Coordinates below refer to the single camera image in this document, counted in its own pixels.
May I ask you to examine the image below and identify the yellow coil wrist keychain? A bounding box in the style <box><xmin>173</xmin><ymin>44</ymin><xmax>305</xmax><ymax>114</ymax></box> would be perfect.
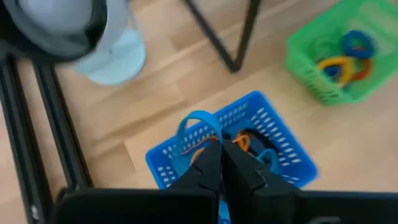
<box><xmin>317</xmin><ymin>55</ymin><xmax>355</xmax><ymax>87</ymax></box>

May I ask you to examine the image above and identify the blue rubber band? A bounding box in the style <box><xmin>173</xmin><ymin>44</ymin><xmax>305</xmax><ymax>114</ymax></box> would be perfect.
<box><xmin>175</xmin><ymin>110</ymin><xmax>224</xmax><ymax>177</ymax></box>
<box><xmin>256</xmin><ymin>148</ymin><xmax>280</xmax><ymax>175</ymax></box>

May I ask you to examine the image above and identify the black aluminium table frame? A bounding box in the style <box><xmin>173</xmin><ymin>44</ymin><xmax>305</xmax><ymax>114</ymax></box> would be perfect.
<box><xmin>0</xmin><ymin>46</ymin><xmax>94</xmax><ymax>224</ymax></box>

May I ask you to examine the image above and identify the blue plastic basket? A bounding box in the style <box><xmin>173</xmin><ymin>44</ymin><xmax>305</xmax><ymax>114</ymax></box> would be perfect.
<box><xmin>145</xmin><ymin>90</ymin><xmax>319</xmax><ymax>190</ymax></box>

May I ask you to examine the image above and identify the orange rubber band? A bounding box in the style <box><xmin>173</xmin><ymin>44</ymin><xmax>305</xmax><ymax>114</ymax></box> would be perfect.
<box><xmin>182</xmin><ymin>135</ymin><xmax>218</xmax><ymax>164</ymax></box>
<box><xmin>231</xmin><ymin>132</ymin><xmax>251</xmax><ymax>152</ymax></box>

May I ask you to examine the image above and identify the black metal table frame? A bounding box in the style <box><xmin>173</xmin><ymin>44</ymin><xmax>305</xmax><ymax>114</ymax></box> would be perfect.
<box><xmin>182</xmin><ymin>0</ymin><xmax>262</xmax><ymax>73</ymax></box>

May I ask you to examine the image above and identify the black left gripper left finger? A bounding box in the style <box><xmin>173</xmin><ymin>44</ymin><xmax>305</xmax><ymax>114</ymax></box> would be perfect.
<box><xmin>169</xmin><ymin>141</ymin><xmax>223</xmax><ymax>190</ymax></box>

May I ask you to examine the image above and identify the blue coil wrist keychain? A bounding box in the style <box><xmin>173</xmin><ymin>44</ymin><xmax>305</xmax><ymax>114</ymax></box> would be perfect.
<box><xmin>340</xmin><ymin>29</ymin><xmax>377</xmax><ymax>60</ymax></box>
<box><xmin>325</xmin><ymin>63</ymin><xmax>343</xmax><ymax>78</ymax></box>

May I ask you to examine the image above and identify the green plastic basket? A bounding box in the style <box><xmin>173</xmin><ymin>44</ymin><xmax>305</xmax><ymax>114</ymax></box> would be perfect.
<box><xmin>284</xmin><ymin>0</ymin><xmax>398</xmax><ymax>106</ymax></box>

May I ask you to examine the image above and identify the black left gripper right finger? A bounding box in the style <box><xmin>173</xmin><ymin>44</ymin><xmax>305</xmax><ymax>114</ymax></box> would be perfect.
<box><xmin>222</xmin><ymin>140</ymin><xmax>301</xmax><ymax>224</ymax></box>

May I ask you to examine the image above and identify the red coil wrist keychain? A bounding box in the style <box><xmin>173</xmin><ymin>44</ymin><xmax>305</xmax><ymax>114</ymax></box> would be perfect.
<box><xmin>350</xmin><ymin>58</ymin><xmax>373</xmax><ymax>82</ymax></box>

